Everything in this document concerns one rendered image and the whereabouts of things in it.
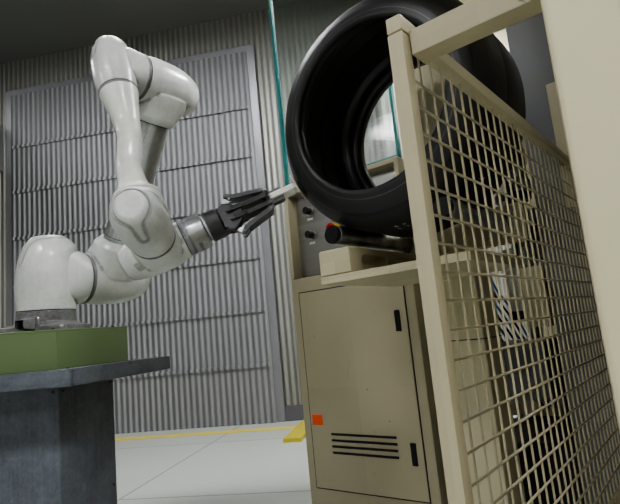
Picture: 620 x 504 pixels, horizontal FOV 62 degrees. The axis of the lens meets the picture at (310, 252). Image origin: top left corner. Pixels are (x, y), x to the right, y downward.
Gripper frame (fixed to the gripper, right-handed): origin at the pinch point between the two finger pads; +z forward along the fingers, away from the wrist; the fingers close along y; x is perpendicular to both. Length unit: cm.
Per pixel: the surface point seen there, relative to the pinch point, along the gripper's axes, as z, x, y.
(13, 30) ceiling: -88, -198, -417
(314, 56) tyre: 20.8, 17.2, -20.8
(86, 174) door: -87, -271, -293
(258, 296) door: 2, -291, -113
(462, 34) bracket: 9, 69, 38
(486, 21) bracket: 10, 70, 39
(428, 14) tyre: 39, 33, -3
